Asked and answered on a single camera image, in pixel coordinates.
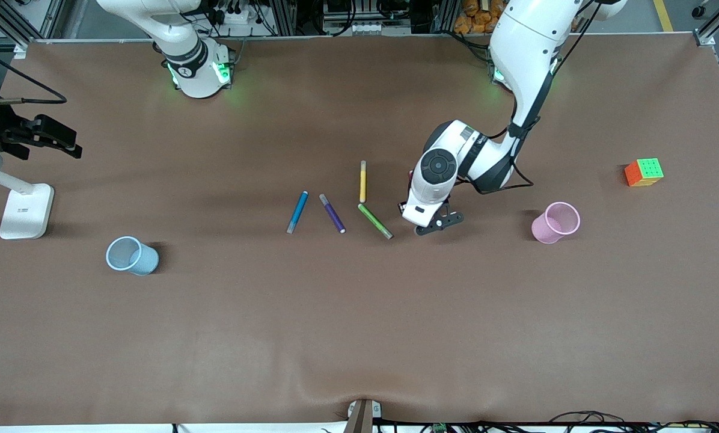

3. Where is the colourful puzzle cube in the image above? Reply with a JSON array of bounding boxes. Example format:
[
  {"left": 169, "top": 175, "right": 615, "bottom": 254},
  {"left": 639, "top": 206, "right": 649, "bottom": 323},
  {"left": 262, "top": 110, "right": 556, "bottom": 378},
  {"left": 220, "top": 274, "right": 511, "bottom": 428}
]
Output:
[{"left": 624, "top": 158, "right": 665, "bottom": 188}]

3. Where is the purple marker with clear cap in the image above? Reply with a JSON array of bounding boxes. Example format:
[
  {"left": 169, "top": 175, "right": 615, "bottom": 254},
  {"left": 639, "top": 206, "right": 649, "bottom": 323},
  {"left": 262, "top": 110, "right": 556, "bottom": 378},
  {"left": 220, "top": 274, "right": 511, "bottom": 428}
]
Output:
[{"left": 319, "top": 193, "right": 346, "bottom": 234}]

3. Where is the white power strip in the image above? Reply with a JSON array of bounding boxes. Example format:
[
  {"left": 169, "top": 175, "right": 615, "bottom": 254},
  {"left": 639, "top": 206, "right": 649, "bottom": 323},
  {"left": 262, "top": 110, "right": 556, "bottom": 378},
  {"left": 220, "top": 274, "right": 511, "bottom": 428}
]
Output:
[{"left": 212, "top": 0, "right": 258, "bottom": 25}]

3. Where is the orange snack bag pile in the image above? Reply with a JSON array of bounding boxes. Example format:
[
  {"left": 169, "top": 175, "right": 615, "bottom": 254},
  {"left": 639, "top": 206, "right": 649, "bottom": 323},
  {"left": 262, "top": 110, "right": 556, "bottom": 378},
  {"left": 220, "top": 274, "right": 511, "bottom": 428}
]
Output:
[{"left": 454, "top": 0, "right": 504, "bottom": 34}]

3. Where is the green marker with clear cap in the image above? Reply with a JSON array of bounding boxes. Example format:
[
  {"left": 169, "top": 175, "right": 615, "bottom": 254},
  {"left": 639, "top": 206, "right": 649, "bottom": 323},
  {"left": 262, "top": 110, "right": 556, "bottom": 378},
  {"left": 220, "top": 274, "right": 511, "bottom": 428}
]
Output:
[{"left": 358, "top": 203, "right": 394, "bottom": 240}]

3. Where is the white stand with square base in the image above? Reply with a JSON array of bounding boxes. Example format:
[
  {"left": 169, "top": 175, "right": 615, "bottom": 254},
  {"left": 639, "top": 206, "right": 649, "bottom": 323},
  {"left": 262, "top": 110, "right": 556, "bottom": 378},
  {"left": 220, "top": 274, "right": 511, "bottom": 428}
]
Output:
[{"left": 0, "top": 165, "right": 55, "bottom": 240}]

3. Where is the pink plastic cup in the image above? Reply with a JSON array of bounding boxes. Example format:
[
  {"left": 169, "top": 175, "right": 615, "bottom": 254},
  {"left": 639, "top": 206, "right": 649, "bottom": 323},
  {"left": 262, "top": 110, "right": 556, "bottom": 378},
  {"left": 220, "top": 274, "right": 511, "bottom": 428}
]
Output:
[{"left": 531, "top": 201, "right": 581, "bottom": 245}]

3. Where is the aluminium frame post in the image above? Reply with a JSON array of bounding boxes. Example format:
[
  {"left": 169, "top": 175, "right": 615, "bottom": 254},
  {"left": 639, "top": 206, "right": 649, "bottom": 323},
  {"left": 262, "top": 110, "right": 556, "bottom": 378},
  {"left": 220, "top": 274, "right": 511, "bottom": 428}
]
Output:
[
  {"left": 268, "top": 0, "right": 297, "bottom": 37},
  {"left": 435, "top": 0, "right": 459, "bottom": 34}
]

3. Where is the blue marker with clear cap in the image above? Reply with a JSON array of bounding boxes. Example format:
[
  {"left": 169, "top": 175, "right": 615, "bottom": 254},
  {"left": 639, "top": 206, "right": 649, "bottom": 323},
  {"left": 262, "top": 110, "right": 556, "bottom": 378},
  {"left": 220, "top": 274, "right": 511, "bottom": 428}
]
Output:
[{"left": 286, "top": 191, "right": 309, "bottom": 235}]

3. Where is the light blue plastic cup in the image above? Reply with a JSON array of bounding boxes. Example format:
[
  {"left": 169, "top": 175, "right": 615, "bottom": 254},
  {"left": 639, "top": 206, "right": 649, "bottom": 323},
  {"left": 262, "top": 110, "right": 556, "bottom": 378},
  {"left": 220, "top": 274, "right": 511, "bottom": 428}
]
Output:
[{"left": 106, "top": 236, "right": 160, "bottom": 276}]

